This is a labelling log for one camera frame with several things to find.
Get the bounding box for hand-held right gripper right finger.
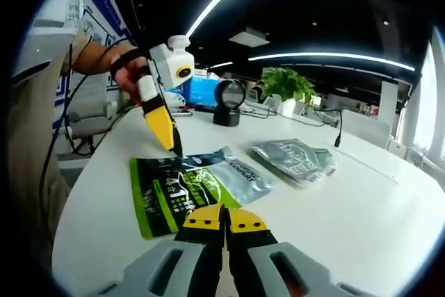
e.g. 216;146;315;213
227;208;370;297

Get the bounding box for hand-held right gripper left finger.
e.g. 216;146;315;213
97;203;227;297

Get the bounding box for green black sheet goods packet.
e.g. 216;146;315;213
129;146;276;241

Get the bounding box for clear dark-printed sheet goods packet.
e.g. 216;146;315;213
248;138;338;186

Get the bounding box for person's left hand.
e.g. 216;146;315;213
113;56;152;107

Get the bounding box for blue box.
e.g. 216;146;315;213
189;76;224;105

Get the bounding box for black barcode scanner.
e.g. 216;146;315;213
212;79;248;128

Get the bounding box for grey office chair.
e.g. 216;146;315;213
58;102;118;156

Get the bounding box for ceiling air vent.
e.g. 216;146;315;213
228;27;270;49

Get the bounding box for white table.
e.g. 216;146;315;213
51;100;445;297

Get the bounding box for potted green plant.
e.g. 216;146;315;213
259;66;318;119

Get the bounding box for white desk partition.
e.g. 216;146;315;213
342;109;392;149

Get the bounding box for narrow window with blinds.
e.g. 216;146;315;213
413;41;439;152

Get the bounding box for black wrist strap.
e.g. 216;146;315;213
109;47;149;81

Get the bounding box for wall poster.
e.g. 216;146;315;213
51;0;137;90

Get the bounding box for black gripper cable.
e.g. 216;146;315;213
38;45;140;208

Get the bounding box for black table cables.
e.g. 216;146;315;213
239;105;328;128

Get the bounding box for table cable cover plate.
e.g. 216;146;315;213
335;143;399;184

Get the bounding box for black gooseneck cable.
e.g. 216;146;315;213
314;108;343;149

